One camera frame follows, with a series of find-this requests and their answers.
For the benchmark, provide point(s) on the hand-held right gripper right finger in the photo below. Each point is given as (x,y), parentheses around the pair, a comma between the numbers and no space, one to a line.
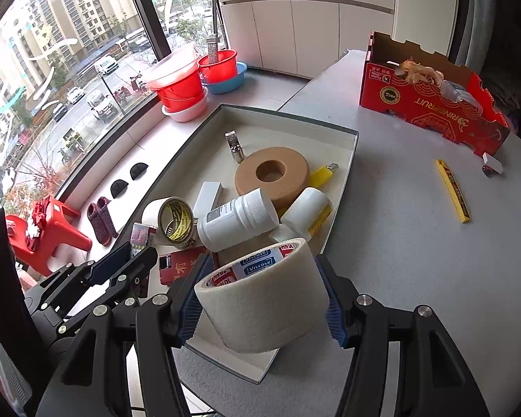
(334,312)

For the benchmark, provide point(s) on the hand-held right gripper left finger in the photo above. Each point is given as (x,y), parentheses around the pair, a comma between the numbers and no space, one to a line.
(191,312)

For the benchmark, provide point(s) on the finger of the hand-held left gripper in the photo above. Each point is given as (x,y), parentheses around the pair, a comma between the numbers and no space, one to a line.
(134,273)
(108,263)

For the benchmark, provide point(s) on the small dark patterned box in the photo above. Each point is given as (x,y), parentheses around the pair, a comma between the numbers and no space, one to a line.
(141,236)

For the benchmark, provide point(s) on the red card box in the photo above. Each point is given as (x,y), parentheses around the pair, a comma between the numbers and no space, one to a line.
(178,269)

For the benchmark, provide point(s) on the tape roll with yellow print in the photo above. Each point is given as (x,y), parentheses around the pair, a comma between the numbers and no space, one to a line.
(152,215)

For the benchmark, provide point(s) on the white tape roll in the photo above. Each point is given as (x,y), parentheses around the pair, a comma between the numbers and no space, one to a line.
(260,308)

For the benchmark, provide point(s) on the white bottle with grey label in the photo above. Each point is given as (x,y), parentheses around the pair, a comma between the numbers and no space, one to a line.
(243,221)

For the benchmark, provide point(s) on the white rectangular box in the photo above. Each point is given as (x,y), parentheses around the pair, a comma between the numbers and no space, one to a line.
(208,195)

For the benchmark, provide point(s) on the white bottle with yellow label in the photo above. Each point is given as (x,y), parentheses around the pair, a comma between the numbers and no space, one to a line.
(306,204)

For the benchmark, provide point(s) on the brown paper tape roll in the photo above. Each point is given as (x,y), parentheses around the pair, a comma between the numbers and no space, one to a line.
(295,186)

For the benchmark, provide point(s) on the yellow utility knife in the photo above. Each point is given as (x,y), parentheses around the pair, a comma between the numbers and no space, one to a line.
(321,176)

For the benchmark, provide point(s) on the grey rectangular tray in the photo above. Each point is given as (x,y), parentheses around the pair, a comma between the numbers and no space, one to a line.
(286,130)

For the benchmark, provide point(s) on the dark red knitted shoe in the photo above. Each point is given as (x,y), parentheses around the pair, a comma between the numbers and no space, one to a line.
(97,226)
(108,215)

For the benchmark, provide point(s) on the red plastic stool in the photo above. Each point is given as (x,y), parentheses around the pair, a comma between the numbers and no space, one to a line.
(65,226)

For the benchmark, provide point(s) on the black half-round cover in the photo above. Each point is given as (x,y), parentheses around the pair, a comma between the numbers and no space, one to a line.
(139,172)
(120,187)

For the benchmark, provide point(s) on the pale pink basin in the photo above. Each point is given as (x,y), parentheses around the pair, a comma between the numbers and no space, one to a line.
(186,113)

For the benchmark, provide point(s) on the yellow slim case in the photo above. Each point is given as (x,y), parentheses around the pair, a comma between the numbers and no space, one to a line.
(453,191)

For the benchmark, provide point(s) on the red plastic bucket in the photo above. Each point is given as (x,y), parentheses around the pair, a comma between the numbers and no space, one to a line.
(178,95)

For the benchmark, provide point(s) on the clear plastic basin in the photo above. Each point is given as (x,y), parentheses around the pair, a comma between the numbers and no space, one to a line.
(169,69)

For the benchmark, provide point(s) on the blue plastic basin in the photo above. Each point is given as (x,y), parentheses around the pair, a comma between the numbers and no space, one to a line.
(230,84)

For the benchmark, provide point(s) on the red plastic basin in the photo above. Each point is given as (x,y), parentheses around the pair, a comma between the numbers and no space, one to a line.
(225,69)

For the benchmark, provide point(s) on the red cardboard box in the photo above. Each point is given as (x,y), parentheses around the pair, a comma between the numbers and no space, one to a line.
(438,113)

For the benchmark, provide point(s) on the metal pole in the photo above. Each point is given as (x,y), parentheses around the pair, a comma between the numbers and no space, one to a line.
(212,47)

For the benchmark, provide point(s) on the clear plastic packet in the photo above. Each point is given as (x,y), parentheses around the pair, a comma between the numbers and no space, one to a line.
(456,91)

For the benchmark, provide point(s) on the crumpled beige plastic bag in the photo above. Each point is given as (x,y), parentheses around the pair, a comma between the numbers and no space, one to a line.
(417,71)

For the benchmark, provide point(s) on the white cabinet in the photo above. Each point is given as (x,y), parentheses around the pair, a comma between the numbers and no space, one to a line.
(308,30)

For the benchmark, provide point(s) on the black window frame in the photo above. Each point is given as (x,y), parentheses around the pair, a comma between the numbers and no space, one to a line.
(147,4)

